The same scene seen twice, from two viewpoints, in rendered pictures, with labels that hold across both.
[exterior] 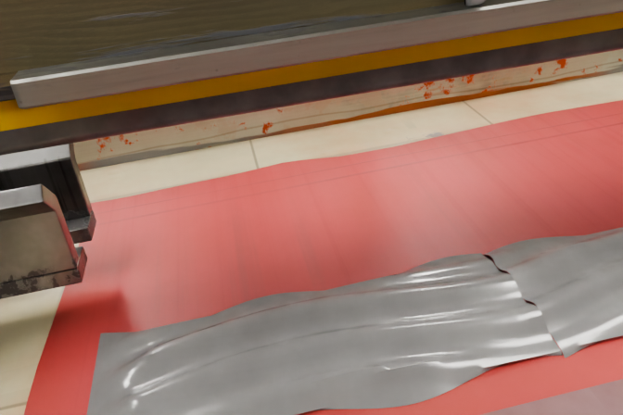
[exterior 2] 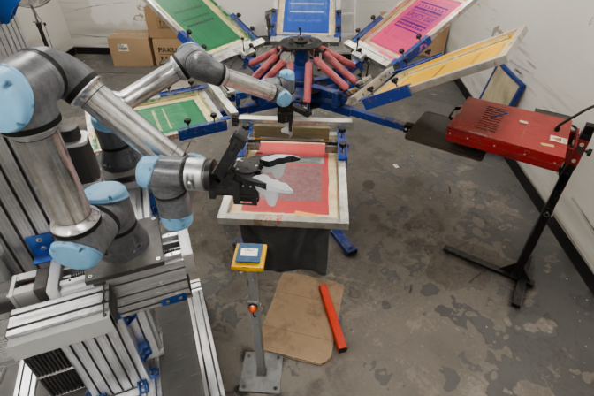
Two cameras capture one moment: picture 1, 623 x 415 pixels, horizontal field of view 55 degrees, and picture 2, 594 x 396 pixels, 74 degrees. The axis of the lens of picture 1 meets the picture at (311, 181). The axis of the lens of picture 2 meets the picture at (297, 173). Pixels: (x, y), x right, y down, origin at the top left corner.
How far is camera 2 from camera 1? 193 cm
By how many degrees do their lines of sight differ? 13
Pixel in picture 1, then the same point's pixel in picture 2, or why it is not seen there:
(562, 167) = (306, 150)
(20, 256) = (255, 147)
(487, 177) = (299, 149)
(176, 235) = (267, 148)
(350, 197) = (285, 148)
